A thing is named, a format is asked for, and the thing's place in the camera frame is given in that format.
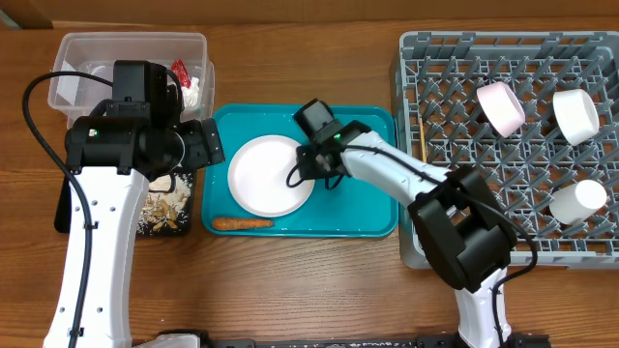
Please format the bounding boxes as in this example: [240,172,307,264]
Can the grey dishwasher rack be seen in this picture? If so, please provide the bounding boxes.
[392,32,618,270]

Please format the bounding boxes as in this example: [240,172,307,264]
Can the rice and peanut scraps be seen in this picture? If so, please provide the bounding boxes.
[137,173,194,237]

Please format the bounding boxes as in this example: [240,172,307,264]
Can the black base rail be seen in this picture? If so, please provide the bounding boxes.
[134,328,552,348]

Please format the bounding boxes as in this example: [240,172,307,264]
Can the white bowl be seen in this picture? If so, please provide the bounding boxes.
[552,89,600,146]

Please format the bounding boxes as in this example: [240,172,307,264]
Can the red snack wrapper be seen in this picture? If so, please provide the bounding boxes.
[171,60,192,88]

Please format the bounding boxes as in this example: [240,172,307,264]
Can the white tissue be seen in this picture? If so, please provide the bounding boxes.
[181,77,200,109]

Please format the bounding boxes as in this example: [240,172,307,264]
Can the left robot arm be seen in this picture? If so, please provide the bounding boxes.
[44,116,224,347]

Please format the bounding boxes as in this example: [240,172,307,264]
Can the teal serving tray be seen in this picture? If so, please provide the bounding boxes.
[201,103,399,238]

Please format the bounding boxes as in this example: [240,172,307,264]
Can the orange carrot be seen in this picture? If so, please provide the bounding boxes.
[212,217,275,231]

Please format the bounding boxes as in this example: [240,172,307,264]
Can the white cup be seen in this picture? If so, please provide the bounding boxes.
[549,180,607,224]

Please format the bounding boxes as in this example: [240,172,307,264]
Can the clear plastic storage bin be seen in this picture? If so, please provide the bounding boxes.
[47,32,215,128]

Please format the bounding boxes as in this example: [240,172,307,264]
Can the black plastic tray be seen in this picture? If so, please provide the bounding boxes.
[77,168,194,237]

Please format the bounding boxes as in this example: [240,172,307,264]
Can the wooden chopstick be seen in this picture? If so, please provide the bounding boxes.
[418,116,427,162]

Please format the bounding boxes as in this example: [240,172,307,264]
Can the pink bowl with food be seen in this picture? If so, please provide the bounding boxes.
[477,81,525,137]

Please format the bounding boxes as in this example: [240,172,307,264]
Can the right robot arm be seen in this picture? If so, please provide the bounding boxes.
[297,119,516,347]

